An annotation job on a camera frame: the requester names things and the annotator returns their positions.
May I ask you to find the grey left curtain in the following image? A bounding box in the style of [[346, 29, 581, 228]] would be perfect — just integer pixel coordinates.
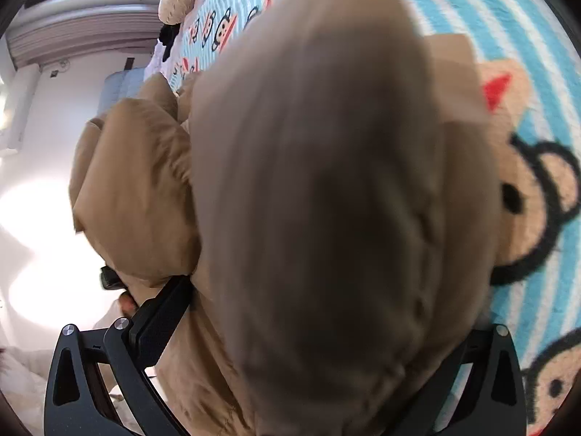
[[7, 4, 162, 68]]

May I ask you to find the black folded cloth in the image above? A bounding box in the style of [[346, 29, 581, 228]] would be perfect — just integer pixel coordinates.
[[159, 24, 181, 62]]

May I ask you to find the person's hand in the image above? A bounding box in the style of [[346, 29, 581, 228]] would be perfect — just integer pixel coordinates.
[[118, 291, 139, 319]]

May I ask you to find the tan quilted puffer jacket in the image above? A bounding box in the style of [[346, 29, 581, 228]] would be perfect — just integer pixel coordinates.
[[69, 0, 502, 435]]

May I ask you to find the blue striped monkey blanket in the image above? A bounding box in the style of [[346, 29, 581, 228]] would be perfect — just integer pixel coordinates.
[[170, 0, 580, 435]]

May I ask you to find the grey quilted headboard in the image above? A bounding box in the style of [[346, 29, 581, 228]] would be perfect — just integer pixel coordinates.
[[97, 68, 145, 115]]

